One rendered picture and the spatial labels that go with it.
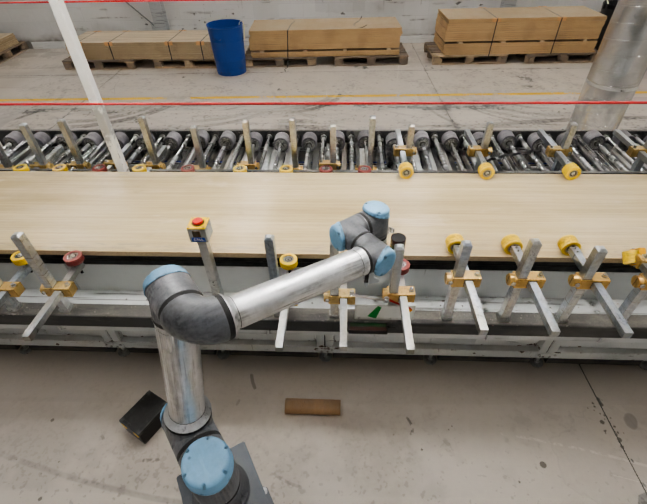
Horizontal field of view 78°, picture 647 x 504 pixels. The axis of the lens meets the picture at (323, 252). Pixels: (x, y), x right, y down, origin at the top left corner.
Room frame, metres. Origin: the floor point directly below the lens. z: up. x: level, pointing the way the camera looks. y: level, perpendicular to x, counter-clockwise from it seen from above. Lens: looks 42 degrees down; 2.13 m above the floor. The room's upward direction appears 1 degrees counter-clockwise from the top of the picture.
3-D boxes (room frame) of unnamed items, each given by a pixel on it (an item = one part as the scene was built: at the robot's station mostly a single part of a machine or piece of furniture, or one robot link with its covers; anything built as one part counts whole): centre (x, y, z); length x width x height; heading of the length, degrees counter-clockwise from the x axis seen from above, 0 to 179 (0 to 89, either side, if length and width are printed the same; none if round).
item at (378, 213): (1.08, -0.18, 1.30); 0.10 x 0.09 x 0.12; 125
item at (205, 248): (1.20, 0.47, 0.93); 0.05 x 0.04 x 0.45; 87
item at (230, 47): (6.83, 1.38, 0.36); 0.59 x 0.57 x 0.73; 178
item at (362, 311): (1.13, -0.26, 0.75); 0.26 x 0.01 x 0.10; 87
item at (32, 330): (1.19, 1.17, 0.84); 0.43 x 0.03 x 0.04; 177
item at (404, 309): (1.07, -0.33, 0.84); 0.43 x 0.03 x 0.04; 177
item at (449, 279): (1.14, -0.57, 0.95); 0.13 x 0.06 x 0.05; 87
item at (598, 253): (1.11, -1.04, 0.88); 0.03 x 0.03 x 0.48; 87
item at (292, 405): (1.08, 0.08, 0.04); 0.30 x 0.08 x 0.08; 87
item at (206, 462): (0.49, 0.37, 0.79); 0.17 x 0.15 x 0.18; 35
